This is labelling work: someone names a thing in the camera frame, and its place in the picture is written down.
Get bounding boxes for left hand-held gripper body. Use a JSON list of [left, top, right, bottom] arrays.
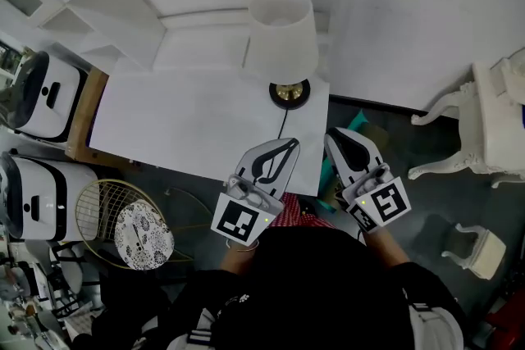
[[210, 174, 286, 247]]

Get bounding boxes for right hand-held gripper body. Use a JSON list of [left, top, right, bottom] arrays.
[[336, 163, 413, 234]]

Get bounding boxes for white and black appliance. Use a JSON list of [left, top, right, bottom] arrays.
[[0, 151, 99, 243], [11, 50, 89, 143]]

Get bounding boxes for white ornate dressing table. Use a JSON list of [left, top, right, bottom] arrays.
[[408, 48, 525, 189]]

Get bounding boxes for white desk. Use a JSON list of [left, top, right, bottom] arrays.
[[88, 65, 331, 198]]

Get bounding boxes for floral round seat cushion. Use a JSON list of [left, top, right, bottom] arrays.
[[113, 203, 176, 271]]

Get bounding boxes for person's right forearm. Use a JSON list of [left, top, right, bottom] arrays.
[[363, 227, 411, 270]]

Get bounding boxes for white table lamp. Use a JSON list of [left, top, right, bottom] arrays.
[[244, 0, 320, 111]]

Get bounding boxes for brown cardboard box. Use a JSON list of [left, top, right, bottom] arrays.
[[65, 67, 136, 173]]

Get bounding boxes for person's black shirt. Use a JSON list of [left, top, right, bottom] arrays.
[[163, 227, 468, 350]]

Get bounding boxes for white remote control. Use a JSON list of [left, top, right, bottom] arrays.
[[128, 223, 144, 256]]

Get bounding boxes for gold wire chair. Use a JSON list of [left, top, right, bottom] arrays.
[[75, 179, 214, 270]]

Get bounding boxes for teal rolled yoga mat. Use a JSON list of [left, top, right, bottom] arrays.
[[318, 108, 370, 214]]

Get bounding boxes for person's left forearm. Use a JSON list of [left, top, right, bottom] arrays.
[[219, 239, 262, 274]]

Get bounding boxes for red checked garment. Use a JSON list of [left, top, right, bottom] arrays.
[[272, 192, 337, 230]]

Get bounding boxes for white backpack straps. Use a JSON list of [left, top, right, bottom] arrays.
[[186, 290, 464, 350]]

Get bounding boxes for white ornate stool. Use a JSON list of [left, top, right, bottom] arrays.
[[441, 223, 508, 280]]

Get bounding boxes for thin black cable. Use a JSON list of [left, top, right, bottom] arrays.
[[277, 108, 289, 140]]

